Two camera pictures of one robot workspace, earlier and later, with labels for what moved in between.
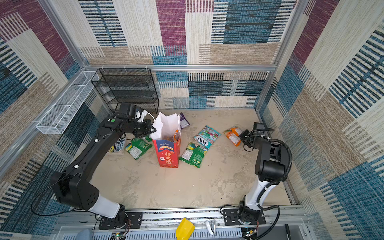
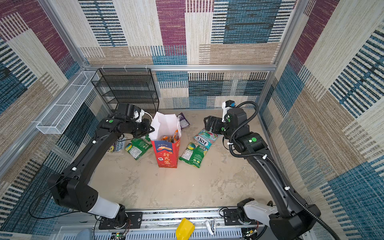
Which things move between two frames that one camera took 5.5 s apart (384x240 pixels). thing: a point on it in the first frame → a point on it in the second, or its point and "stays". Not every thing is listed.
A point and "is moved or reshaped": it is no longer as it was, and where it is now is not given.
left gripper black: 148,130 stays
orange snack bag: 176,136 stays
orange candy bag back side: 233,135 is moved or reshaped
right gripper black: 242,135 → 217,121
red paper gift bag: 166,135 stays
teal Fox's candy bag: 206,137 stays
